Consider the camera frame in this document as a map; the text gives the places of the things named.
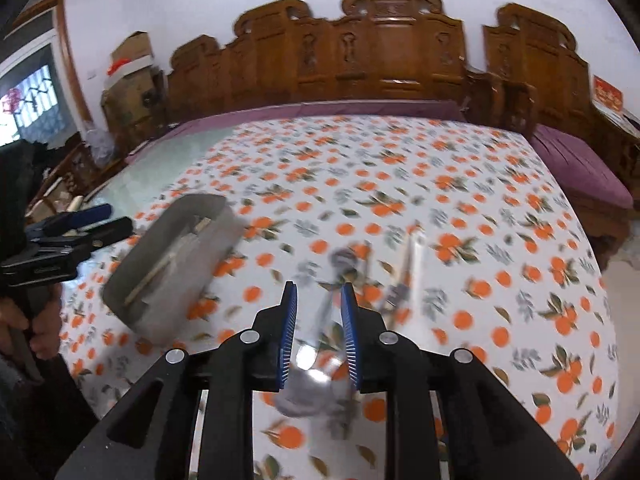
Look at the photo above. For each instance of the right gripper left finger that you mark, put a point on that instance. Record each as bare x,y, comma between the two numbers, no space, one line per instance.
148,433

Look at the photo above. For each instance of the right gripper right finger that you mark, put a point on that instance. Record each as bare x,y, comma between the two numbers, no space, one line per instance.
446,416

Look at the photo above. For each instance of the grey metal tray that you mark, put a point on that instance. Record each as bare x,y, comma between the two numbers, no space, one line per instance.
154,286

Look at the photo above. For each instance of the light bamboo chopstick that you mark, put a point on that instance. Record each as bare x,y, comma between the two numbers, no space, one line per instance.
188,235

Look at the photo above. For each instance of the person's left hand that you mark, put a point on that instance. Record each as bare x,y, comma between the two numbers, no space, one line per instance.
46,326

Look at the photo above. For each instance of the window with grille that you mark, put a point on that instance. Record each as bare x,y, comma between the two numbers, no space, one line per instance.
33,105

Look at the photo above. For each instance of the cardboard box stack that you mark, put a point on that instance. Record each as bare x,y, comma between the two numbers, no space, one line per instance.
133,100

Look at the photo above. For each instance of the orange print tablecloth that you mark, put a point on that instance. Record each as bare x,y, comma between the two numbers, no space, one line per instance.
508,271

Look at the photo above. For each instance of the purple seat cushion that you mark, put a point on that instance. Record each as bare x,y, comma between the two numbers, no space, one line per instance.
578,168

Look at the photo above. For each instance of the red greeting card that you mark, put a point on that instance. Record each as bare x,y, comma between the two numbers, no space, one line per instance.
608,95

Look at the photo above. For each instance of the carved wooden armchair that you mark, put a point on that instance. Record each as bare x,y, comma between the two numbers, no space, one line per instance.
533,76

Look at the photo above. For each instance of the carved wooden bench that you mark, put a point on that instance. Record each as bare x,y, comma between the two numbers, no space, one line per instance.
282,54

